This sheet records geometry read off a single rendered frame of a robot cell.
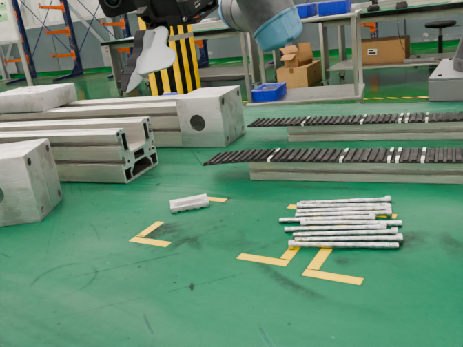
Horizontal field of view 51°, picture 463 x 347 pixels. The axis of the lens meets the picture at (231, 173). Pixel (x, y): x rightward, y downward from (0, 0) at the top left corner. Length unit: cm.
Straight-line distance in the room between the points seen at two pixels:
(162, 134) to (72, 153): 20
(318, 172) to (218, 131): 27
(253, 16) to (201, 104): 22
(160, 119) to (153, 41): 36
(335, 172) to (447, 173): 14
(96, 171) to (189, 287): 39
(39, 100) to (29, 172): 43
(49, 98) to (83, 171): 33
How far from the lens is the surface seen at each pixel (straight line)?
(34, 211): 71
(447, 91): 110
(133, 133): 84
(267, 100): 396
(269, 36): 75
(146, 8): 61
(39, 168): 73
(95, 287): 51
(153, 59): 58
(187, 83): 427
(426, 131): 84
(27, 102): 114
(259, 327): 40
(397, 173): 66
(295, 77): 594
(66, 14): 1171
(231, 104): 92
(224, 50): 967
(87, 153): 81
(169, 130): 95
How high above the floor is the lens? 102
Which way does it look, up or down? 19 degrees down
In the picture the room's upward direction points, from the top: 8 degrees counter-clockwise
